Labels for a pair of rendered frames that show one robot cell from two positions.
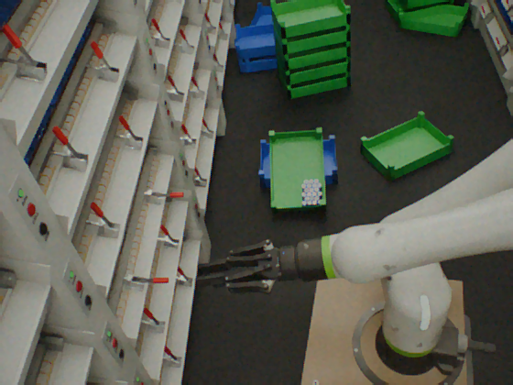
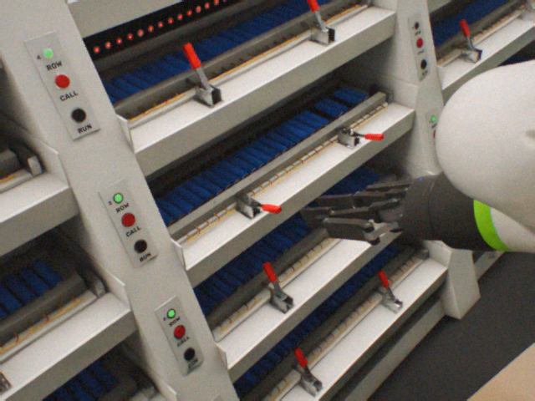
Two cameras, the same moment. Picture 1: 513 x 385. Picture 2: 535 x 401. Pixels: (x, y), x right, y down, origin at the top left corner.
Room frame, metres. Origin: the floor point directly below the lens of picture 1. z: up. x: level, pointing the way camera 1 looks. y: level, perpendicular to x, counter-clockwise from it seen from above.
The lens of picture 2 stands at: (0.19, -0.32, 0.93)
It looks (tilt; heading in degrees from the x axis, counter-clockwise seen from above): 24 degrees down; 46
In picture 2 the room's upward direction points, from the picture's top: 19 degrees counter-clockwise
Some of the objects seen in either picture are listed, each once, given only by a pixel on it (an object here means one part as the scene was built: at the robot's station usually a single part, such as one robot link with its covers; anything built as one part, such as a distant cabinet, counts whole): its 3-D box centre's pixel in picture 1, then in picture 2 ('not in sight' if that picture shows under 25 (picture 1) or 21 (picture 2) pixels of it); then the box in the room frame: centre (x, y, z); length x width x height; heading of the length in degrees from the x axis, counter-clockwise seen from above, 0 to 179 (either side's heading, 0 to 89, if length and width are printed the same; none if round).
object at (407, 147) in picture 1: (406, 145); not in sight; (1.61, -0.61, 0.04); 0.30 x 0.20 x 0.08; 110
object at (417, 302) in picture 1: (414, 304); not in sight; (0.62, -0.29, 0.53); 0.16 x 0.13 x 0.19; 174
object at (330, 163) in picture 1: (298, 161); not in sight; (1.63, -0.18, 0.04); 0.30 x 0.20 x 0.08; 81
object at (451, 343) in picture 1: (433, 344); not in sight; (0.58, -0.33, 0.40); 0.26 x 0.15 x 0.06; 68
